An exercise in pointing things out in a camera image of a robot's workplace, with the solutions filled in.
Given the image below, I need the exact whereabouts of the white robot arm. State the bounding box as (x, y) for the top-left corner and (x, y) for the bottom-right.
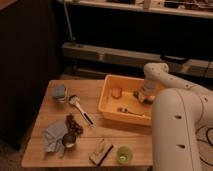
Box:
(139, 63), (213, 171)

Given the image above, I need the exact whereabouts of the green plastic cup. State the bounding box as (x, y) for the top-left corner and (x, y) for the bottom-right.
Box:
(116, 146), (133, 165)

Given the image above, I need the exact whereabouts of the metal cup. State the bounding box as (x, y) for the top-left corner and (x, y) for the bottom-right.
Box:
(62, 133), (77, 149)

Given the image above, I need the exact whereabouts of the orange plastic bin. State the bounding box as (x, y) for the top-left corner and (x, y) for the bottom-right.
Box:
(98, 75), (152, 126)

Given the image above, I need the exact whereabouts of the orange carrot piece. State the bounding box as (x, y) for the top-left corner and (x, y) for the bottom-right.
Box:
(111, 87), (122, 99)

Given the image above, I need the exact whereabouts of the metal fork in bin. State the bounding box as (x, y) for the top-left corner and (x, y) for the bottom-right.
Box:
(117, 107), (145, 117)

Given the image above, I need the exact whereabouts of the wooden brush block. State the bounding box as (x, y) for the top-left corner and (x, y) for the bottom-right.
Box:
(89, 139), (113, 167)

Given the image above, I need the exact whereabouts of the brown grape bunch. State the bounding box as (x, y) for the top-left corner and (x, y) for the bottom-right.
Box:
(65, 114), (83, 136)

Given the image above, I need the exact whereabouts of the blue sponge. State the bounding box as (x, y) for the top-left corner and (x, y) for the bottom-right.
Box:
(52, 84), (66, 99)

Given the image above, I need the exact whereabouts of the white shelf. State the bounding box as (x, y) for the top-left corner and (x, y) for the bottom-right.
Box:
(56, 0), (213, 19)

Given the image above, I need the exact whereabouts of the grey blue cloth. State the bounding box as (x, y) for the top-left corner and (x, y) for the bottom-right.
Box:
(43, 120), (68, 158)

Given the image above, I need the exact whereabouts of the metal stand pole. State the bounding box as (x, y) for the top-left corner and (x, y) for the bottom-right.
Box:
(63, 0), (75, 44)

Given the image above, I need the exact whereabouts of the grey metal rail base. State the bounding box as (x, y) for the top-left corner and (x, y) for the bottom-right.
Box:
(62, 42), (213, 79)

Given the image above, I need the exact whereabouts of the white handled spoon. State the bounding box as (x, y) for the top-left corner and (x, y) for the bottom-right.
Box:
(68, 95), (94, 126)

